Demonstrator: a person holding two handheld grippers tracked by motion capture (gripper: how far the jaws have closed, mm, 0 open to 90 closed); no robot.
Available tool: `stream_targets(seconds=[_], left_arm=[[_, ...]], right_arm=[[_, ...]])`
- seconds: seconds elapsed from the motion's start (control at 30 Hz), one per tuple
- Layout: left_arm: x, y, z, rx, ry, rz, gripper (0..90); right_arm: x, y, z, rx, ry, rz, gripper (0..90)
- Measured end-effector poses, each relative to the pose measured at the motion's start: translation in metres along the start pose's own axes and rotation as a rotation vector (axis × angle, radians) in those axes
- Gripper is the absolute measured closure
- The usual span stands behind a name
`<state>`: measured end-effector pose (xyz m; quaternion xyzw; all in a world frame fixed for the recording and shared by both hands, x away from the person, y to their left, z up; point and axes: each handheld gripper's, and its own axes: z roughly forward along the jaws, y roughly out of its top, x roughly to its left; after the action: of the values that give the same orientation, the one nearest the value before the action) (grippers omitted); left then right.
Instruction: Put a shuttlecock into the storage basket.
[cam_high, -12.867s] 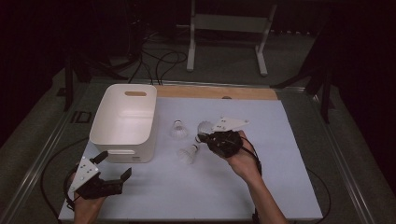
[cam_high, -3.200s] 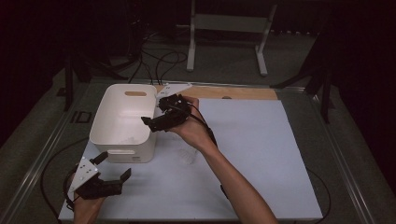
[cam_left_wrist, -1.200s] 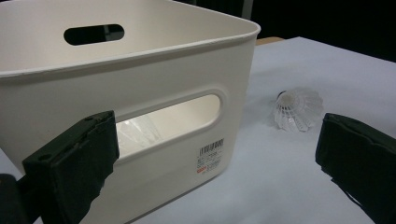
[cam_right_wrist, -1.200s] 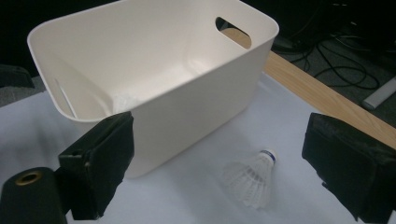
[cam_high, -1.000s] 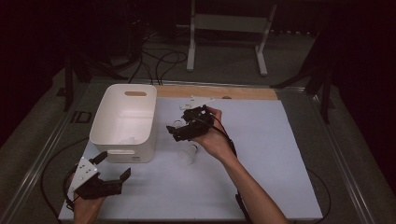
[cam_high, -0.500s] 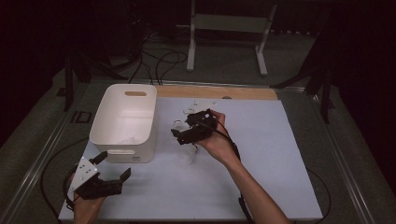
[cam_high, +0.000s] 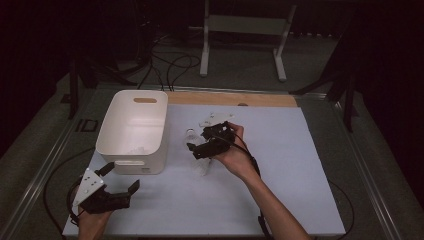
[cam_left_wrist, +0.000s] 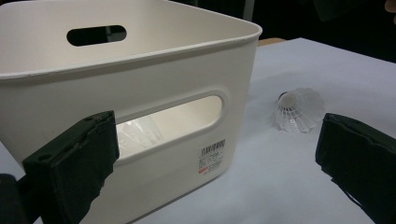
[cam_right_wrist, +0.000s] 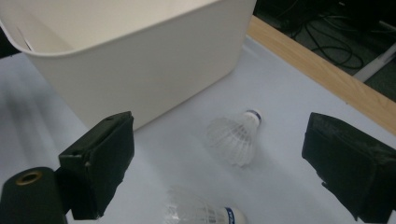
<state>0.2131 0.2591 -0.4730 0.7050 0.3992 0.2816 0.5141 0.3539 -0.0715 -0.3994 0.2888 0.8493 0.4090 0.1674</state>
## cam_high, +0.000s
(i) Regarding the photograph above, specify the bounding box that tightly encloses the white plastic bin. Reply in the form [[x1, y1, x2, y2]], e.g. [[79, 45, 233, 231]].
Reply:
[[95, 89, 169, 176]]

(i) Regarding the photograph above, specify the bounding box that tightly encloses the person's right hand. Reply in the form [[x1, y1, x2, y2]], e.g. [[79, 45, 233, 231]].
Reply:
[[214, 121, 263, 184]]

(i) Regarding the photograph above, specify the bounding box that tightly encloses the person's left hand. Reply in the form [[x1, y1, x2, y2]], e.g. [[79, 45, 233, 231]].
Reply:
[[77, 209, 115, 232]]

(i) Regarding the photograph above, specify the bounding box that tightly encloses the white metal stand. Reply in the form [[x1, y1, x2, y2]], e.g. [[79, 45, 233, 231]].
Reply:
[[188, 0, 298, 83]]

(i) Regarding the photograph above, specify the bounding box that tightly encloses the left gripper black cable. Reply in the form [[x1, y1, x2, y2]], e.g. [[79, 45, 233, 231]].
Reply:
[[42, 146, 97, 236]]

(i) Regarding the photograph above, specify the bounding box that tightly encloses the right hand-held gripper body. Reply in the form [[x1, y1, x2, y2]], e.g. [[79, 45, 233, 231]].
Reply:
[[193, 112, 236, 161]]

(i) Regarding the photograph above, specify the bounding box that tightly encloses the white table mat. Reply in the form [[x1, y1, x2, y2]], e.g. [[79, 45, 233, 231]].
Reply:
[[62, 103, 347, 238]]

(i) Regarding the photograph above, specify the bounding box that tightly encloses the black floor socket box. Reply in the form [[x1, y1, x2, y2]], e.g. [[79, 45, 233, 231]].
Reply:
[[75, 118, 100, 133]]

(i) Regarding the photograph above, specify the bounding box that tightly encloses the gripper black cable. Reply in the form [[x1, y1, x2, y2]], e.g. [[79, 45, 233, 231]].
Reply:
[[213, 133, 356, 240], [42, 146, 97, 236]]

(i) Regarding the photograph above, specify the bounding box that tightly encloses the wooden table board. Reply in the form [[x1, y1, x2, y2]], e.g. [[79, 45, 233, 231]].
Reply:
[[166, 91, 298, 108]]

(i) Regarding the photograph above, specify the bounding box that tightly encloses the black floor cable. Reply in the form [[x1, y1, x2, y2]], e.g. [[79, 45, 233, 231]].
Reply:
[[136, 49, 166, 92], [165, 54, 202, 92]]

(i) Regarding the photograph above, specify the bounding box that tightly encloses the black metal stand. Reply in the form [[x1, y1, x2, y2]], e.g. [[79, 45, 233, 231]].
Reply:
[[67, 59, 98, 120], [289, 68, 360, 133]]

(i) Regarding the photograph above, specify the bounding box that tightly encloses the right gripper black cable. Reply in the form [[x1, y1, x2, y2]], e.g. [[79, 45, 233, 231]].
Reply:
[[213, 133, 356, 240]]

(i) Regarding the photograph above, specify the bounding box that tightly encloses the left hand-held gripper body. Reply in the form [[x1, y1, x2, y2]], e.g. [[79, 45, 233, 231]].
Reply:
[[71, 168, 131, 215]]

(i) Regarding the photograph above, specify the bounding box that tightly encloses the metal floor rail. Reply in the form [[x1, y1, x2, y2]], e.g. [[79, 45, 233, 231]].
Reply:
[[0, 88, 101, 240], [324, 94, 403, 240], [96, 84, 329, 101]]

